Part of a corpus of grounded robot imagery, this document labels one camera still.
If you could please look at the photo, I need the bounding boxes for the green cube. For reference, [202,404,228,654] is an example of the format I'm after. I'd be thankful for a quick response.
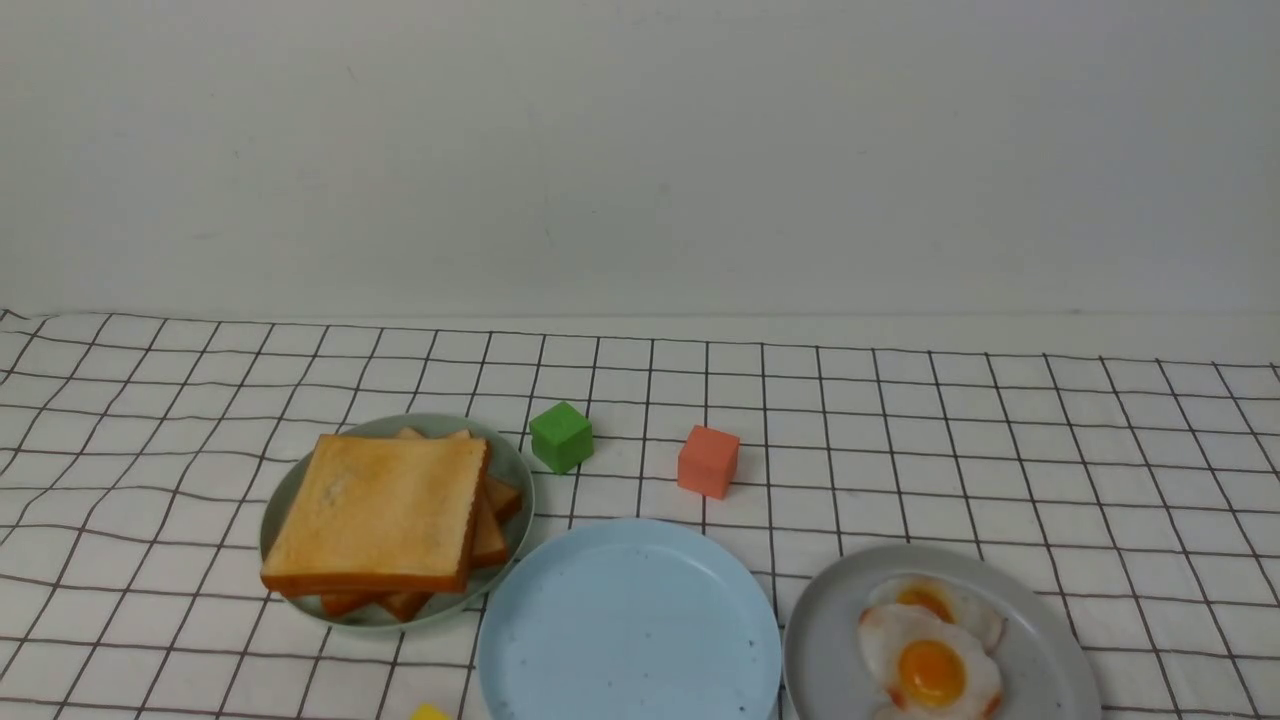
[529,401,594,474]

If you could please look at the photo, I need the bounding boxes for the yellow block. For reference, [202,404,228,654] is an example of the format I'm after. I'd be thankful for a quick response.
[410,705,452,720]

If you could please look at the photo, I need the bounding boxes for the grey plate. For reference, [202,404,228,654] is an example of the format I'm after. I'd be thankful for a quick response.
[783,544,1103,719]

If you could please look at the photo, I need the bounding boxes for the orange-red cube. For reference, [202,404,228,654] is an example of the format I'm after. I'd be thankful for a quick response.
[677,425,740,500]

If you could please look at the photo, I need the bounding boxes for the green plate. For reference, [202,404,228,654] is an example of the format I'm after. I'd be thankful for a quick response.
[260,414,535,629]

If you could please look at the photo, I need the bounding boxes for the white checkered tablecloth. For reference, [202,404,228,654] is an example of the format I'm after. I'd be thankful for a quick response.
[3,309,1279,719]

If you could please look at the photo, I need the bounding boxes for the light blue plate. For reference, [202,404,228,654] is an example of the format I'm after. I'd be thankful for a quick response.
[476,518,782,719]

